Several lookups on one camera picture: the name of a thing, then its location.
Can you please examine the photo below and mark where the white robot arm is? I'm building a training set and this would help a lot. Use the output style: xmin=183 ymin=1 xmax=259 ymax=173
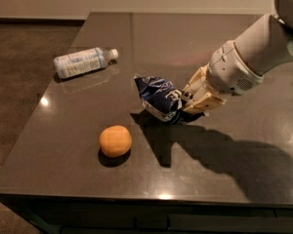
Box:
xmin=183 ymin=0 xmax=293 ymax=115

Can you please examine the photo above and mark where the orange fruit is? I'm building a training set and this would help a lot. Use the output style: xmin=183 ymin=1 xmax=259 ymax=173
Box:
xmin=99 ymin=125 xmax=132 ymax=157

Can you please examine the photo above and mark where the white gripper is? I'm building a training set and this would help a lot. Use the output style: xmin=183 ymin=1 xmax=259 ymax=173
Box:
xmin=182 ymin=41 xmax=264 ymax=115

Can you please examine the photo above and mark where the plastic water bottle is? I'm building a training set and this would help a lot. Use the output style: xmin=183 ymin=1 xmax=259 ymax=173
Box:
xmin=54 ymin=48 xmax=118 ymax=79

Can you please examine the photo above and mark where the blue chip bag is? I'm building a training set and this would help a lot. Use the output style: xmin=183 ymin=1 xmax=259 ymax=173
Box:
xmin=134 ymin=74 xmax=203 ymax=125

